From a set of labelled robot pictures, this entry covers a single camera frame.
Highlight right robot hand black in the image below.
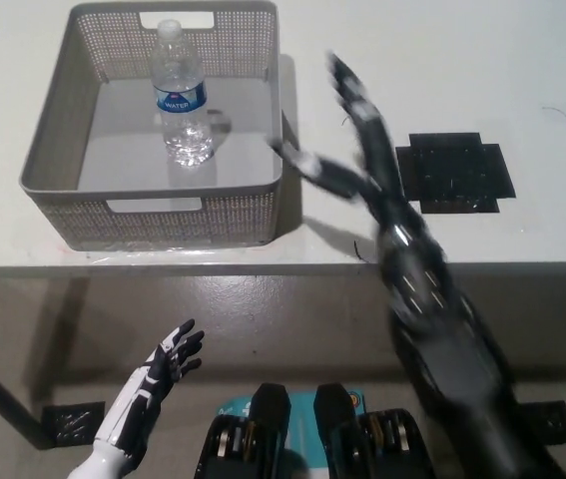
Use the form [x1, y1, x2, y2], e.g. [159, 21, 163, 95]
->
[269, 49, 464, 321]

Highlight gray perforated plastic basket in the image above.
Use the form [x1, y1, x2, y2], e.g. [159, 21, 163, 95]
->
[17, 1, 284, 252]

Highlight black floor tape patch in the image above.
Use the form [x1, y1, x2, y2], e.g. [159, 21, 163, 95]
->
[41, 400, 105, 446]
[509, 400, 566, 431]

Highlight clear plastic water bottle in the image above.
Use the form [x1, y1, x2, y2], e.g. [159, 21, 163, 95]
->
[152, 18, 215, 169]

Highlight dark metal table leg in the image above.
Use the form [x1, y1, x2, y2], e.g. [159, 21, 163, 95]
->
[0, 343, 50, 450]

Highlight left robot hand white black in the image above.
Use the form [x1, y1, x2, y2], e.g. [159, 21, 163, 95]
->
[92, 317, 206, 461]

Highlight robot torso black teal blocks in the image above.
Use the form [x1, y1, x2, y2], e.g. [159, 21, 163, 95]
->
[193, 381, 436, 479]

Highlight black tape patch on table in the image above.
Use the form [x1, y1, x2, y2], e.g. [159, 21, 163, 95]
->
[393, 132, 518, 216]

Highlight clear tape strip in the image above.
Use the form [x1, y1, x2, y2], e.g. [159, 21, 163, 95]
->
[81, 243, 267, 266]

